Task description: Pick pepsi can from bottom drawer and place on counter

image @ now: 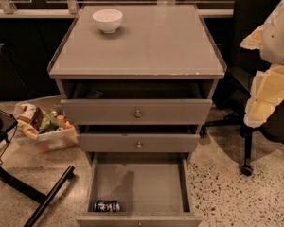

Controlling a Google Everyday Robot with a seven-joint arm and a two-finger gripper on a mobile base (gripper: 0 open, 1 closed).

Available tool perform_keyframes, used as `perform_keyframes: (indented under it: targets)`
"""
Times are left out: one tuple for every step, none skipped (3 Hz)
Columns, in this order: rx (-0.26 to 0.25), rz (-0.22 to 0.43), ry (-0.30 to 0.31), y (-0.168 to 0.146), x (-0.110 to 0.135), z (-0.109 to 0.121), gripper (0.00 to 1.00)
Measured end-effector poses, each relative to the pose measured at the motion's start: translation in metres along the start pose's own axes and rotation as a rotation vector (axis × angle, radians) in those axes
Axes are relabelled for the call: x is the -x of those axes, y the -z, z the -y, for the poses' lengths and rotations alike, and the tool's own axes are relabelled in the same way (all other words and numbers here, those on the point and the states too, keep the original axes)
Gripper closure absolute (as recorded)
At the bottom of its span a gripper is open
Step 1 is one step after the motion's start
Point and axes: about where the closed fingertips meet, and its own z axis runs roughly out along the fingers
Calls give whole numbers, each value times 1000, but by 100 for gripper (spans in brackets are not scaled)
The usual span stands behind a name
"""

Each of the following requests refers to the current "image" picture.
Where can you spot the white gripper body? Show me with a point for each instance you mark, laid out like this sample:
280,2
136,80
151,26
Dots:
278,38

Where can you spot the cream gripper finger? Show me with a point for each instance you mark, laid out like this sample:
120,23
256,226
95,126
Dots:
253,40
257,111

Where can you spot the blue pepsi can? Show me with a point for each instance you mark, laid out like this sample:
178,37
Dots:
106,206

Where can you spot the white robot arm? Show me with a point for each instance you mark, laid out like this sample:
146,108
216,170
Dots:
272,43

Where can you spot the grey drawer cabinet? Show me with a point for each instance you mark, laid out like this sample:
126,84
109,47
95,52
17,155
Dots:
169,43

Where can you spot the grey bottom drawer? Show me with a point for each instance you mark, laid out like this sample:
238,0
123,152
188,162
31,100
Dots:
151,188

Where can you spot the grey drawer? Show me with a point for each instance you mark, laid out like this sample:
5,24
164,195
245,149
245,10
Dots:
138,138
151,188
128,102

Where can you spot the dark item in top drawer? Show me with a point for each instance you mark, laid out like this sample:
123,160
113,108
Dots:
94,94

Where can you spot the grey middle drawer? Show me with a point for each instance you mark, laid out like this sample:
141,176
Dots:
138,138

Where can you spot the grey top drawer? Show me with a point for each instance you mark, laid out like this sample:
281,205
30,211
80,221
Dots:
128,102

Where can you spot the black office chair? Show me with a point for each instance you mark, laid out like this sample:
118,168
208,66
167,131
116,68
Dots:
233,91

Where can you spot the white ceramic bowl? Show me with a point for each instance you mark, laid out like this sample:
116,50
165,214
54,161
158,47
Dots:
108,20

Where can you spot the green snack bag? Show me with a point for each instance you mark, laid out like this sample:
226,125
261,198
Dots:
48,123

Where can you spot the clear plastic snack bin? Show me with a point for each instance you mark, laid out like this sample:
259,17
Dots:
48,140

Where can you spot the brown chip bag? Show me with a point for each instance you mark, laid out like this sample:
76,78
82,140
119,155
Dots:
27,120

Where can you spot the black stand with base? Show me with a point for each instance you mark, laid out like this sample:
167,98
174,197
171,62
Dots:
7,123

